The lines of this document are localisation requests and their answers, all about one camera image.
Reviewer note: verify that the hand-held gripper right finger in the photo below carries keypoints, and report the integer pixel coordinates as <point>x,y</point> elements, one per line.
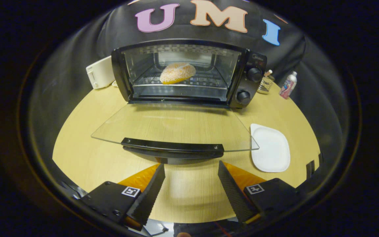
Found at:
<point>234,194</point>

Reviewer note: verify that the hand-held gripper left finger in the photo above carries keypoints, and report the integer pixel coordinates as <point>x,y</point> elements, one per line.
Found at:
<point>148,196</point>

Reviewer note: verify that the black toaster oven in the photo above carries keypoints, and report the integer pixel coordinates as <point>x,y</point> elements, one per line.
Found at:
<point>245,70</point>

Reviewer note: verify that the sugar-coated donut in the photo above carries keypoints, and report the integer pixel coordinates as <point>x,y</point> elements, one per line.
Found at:
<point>176,73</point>

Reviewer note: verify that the white toaster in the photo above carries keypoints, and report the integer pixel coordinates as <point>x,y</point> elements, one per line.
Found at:
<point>102,72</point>

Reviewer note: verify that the white plate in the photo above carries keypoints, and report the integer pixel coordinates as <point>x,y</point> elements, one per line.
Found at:
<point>270,148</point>

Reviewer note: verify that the white and pink bottle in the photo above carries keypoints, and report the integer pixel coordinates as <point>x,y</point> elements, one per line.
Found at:
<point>288,86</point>

